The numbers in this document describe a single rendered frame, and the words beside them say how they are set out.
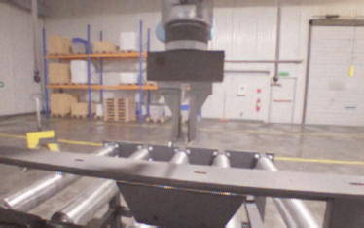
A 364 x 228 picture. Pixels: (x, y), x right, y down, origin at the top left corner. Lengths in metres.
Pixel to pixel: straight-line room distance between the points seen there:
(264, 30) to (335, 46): 3.26
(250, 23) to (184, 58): 9.83
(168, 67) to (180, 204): 0.35
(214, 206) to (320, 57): 10.32
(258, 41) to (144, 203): 9.66
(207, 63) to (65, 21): 13.17
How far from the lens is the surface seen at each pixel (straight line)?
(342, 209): 0.57
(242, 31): 9.96
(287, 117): 10.06
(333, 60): 10.90
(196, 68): 0.31
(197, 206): 0.52
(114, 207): 1.85
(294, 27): 10.55
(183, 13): 0.31
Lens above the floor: 1.35
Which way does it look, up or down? 7 degrees down
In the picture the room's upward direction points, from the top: 1 degrees clockwise
